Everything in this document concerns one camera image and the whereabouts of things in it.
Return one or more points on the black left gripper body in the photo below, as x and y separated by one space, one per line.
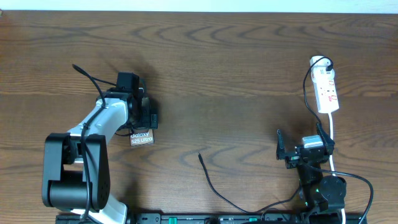
142 121

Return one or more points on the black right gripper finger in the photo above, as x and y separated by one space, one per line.
280 151
328 143

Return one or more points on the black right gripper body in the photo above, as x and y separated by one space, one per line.
291 161

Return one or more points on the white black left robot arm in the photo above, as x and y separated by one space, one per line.
76 176

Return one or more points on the grey Galaxy smartphone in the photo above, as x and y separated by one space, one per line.
142 137

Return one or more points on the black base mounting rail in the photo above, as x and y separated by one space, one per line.
155 218

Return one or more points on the white power strip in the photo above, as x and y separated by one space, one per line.
322 75

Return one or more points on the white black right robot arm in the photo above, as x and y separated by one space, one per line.
323 194

